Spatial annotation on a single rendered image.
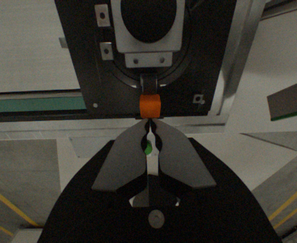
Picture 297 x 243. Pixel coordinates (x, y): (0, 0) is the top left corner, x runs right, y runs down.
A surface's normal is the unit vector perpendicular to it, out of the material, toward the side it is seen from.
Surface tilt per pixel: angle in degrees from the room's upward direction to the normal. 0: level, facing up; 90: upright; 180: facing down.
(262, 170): 0
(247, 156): 0
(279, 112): 90
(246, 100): 0
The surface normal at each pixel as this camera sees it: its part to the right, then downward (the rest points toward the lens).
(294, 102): -0.99, -0.12
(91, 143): 0.02, 0.50
